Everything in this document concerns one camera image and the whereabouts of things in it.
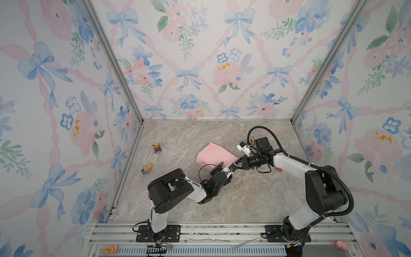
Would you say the purple pink wrapping paper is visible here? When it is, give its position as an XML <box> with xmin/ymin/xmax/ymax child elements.
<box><xmin>196</xmin><ymin>143</ymin><xmax>239</xmax><ymax>173</ymax></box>

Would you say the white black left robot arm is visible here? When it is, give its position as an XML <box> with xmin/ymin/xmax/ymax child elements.
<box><xmin>147</xmin><ymin>163</ymin><xmax>237</xmax><ymax>233</ymax></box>

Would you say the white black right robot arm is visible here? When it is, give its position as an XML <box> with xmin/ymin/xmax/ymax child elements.
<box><xmin>235</xmin><ymin>153</ymin><xmax>354</xmax><ymax>242</ymax></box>

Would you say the purple yellow toy figure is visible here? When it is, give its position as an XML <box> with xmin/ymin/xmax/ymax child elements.
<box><xmin>153</xmin><ymin>142</ymin><xmax>162</xmax><ymax>154</ymax></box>

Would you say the orange blue toy figure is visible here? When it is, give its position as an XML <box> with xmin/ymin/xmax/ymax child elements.
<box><xmin>141</xmin><ymin>163</ymin><xmax>154</xmax><ymax>174</ymax></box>

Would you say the orange tag label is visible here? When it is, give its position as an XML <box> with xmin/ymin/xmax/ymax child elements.
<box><xmin>101</xmin><ymin>245</ymin><xmax>119</xmax><ymax>254</ymax></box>

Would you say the pink pig toy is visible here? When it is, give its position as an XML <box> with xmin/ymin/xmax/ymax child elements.
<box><xmin>335</xmin><ymin>240</ymin><xmax>348</xmax><ymax>251</ymax></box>

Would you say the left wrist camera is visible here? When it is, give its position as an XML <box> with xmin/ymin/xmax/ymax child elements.
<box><xmin>222</xmin><ymin>163</ymin><xmax>238</xmax><ymax>177</ymax></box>

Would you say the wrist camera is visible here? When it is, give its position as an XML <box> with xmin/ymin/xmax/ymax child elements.
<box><xmin>222</xmin><ymin>163</ymin><xmax>238</xmax><ymax>177</ymax></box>
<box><xmin>237</xmin><ymin>136</ymin><xmax>274</xmax><ymax>155</ymax></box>

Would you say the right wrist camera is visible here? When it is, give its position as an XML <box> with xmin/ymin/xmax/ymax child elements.
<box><xmin>237</xmin><ymin>136</ymin><xmax>274</xmax><ymax>155</ymax></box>

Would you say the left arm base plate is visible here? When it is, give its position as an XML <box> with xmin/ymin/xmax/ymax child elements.
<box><xmin>136</xmin><ymin>225</ymin><xmax>182</xmax><ymax>244</ymax></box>

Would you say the black corrugated cable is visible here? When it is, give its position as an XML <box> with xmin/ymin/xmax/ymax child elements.
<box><xmin>246</xmin><ymin>125</ymin><xmax>354</xmax><ymax>216</ymax></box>

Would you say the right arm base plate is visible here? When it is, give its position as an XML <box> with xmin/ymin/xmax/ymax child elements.
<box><xmin>261</xmin><ymin>225</ymin><xmax>311</xmax><ymax>244</ymax></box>

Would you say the aluminium front rail frame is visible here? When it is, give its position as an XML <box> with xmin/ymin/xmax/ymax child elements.
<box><xmin>83</xmin><ymin>222</ymin><xmax>364</xmax><ymax>257</ymax></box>

